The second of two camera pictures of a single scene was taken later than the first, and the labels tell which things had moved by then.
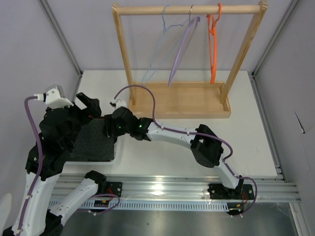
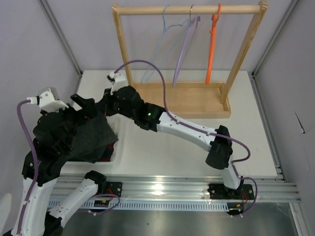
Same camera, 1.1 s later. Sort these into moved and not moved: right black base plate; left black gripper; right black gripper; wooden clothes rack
Moved: right black gripper
Not moved: right black base plate; left black gripper; wooden clothes rack
